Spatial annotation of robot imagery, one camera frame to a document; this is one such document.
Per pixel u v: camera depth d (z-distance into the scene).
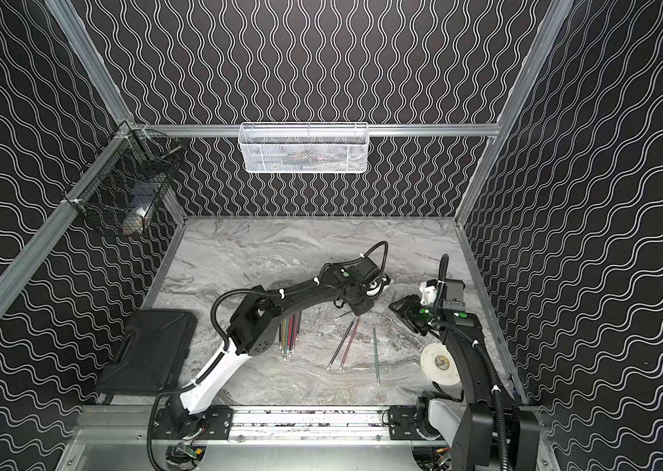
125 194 0.93
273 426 0.76
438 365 0.84
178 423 0.64
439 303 0.66
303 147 0.68
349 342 0.88
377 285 0.82
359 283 0.77
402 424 0.74
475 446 0.39
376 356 0.86
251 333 0.60
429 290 0.79
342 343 0.88
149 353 0.81
